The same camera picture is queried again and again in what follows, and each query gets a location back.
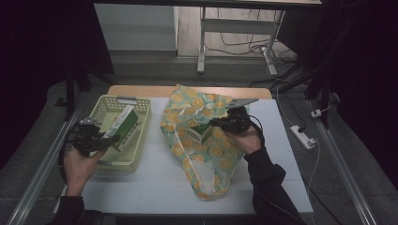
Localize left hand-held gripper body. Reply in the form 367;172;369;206
72;116;109;158

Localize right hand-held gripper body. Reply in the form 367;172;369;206
224;97;260;133

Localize long green and white box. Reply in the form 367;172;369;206
102;105;141;153

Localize small square green box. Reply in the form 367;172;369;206
184;122;216;146

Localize pale yellow plastic basket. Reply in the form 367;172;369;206
88;95;153;173

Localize orange-print fabric shopping bag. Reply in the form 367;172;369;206
160;83;252;202

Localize person's right hand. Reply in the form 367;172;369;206
224;125;265;157

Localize person's left hand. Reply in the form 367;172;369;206
63;146;108;198

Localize black metal stand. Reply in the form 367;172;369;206
64;62;92;122
304;69;333;129

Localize white table mat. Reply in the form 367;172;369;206
54;97;314;217

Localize white power strip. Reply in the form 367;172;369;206
289;125;317;151

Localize dark curtain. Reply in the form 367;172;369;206
276;0;398;188
0;0;115;170

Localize white-framed desk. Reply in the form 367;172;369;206
93;0;323;76

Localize white cabinet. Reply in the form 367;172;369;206
93;3;179;52

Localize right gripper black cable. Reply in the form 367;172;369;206
248;114;266;148

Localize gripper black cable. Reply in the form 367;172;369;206
57;122;83;186
248;114;266;148

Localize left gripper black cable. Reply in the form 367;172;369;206
57;122;83;186

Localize metal floor rail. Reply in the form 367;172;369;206
6;93;88;225
308;99;378;225

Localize black floor cables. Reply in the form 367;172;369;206
205;8;299;65

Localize thin white cable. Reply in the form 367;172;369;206
306;139;322;196

